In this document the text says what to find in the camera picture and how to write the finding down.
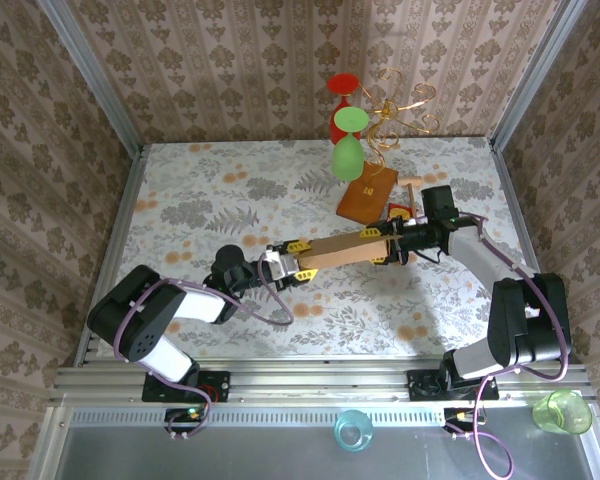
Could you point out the blue plastic cup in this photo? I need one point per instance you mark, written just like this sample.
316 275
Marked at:
354 431

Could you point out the aluminium table side rail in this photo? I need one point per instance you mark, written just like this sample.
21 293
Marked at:
522 220
122 220

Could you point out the grey metal shelf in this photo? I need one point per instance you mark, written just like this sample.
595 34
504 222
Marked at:
280 455

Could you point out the brown cardboard paper box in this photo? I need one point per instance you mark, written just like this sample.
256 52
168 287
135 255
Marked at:
340 250

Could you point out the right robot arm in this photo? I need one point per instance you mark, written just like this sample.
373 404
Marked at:
520 320

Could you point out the brown wooden rack base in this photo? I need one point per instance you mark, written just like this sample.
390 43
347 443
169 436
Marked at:
367 197

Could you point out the red wine glass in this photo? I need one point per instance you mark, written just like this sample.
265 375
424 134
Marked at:
342 84

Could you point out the aluminium frame post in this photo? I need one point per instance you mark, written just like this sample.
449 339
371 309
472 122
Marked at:
534 75
93 75

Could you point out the red snack packet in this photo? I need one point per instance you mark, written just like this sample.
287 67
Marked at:
401 210

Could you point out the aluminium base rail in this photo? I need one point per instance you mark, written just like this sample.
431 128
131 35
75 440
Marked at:
320 382

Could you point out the green wine glass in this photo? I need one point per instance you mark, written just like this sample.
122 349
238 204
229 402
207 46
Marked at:
348 160

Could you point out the small black controller board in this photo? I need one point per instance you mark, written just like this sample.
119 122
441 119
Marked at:
180 416
460 416

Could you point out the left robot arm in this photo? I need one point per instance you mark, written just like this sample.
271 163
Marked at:
130 320

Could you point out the green plastic cup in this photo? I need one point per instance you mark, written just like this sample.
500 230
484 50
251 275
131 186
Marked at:
562 412

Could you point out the wooden mallet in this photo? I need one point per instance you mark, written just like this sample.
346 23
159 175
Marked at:
410 192

